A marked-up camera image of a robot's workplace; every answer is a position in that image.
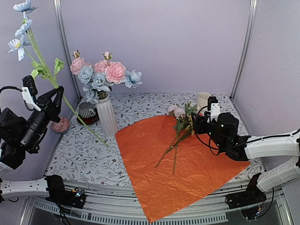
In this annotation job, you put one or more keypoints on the dark red saucer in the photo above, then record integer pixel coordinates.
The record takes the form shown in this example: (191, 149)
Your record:
(88, 121)

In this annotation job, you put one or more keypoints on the white ribbed ceramic vase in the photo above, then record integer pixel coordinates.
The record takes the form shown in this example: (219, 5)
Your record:
(106, 115)

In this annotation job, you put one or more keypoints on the right aluminium frame post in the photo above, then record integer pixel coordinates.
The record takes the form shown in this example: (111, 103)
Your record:
(245, 48)

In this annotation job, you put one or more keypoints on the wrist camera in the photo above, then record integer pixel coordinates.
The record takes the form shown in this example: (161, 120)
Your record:
(213, 109)
(29, 92)

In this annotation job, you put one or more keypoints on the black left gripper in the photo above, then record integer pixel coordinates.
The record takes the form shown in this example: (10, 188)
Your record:
(45, 100)

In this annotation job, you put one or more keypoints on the yellow small flower sprig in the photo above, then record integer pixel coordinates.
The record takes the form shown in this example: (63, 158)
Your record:
(184, 130)

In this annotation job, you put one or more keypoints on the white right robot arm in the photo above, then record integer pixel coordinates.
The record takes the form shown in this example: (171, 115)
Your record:
(287, 144)

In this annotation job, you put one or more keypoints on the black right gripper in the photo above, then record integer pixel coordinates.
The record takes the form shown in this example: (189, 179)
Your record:
(200, 122)

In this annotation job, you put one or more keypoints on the pink rose flower stem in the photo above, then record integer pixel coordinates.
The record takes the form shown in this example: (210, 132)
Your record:
(107, 74)

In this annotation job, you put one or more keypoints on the left aluminium frame post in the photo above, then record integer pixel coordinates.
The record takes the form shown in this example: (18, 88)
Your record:
(64, 43)

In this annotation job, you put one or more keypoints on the blue hydrangea flower stem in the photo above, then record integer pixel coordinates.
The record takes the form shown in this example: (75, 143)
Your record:
(132, 80)

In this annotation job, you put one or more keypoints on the aluminium frame post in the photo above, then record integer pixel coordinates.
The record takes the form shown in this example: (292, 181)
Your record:
(245, 48)
(64, 43)

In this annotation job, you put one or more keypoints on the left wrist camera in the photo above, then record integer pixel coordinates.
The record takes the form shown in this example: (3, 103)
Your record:
(29, 92)

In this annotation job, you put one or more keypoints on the orange tissue paper sheet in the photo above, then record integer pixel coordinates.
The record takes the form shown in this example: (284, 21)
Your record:
(159, 191)

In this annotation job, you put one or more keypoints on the striped black white cup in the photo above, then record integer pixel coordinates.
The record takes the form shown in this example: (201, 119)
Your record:
(86, 110)

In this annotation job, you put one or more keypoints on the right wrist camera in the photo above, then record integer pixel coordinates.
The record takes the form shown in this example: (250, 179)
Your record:
(213, 109)

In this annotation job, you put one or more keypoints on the floral patterned tablecloth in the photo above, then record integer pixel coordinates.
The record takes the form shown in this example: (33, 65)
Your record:
(89, 156)

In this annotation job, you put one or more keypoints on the aluminium front rail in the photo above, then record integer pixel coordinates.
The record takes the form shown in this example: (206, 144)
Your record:
(107, 205)

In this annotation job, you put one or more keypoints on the cream ceramic mug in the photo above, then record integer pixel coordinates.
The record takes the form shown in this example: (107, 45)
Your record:
(202, 99)

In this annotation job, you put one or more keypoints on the pink patterned ball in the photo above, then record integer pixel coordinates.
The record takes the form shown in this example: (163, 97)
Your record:
(61, 127)

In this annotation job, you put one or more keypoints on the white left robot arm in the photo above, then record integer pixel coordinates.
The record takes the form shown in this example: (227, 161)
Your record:
(17, 188)

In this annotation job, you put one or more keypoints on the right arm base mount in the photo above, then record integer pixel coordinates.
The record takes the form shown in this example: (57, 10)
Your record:
(252, 195)

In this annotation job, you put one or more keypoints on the small blue flower stem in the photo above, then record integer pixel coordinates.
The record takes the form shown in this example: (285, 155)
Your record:
(23, 37)

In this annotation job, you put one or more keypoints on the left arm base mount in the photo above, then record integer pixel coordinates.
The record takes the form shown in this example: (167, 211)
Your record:
(68, 197)

